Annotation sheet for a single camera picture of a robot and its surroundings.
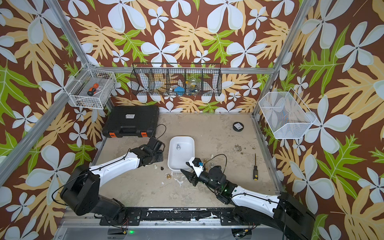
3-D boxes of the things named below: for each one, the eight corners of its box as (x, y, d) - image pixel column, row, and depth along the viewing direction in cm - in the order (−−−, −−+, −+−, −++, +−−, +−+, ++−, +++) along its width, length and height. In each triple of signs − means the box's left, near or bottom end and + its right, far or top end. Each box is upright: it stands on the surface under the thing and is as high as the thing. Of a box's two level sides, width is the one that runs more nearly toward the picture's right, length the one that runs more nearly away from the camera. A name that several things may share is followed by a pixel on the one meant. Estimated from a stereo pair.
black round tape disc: (233, 131, 112) (234, 129, 110) (232, 124, 116) (232, 122, 114) (244, 131, 112) (245, 129, 110) (242, 124, 116) (243, 122, 114)
